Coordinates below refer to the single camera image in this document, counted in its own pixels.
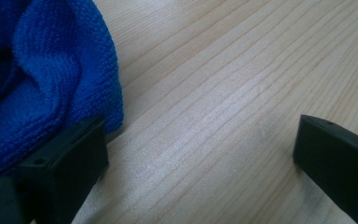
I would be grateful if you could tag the blue microfiber cloth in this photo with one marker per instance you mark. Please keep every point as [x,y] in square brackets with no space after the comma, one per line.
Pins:
[40,81]

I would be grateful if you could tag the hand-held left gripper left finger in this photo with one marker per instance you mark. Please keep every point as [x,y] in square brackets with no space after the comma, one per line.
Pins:
[71,161]

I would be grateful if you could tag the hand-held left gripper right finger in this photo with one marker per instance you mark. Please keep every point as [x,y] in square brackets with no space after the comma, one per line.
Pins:
[338,158]

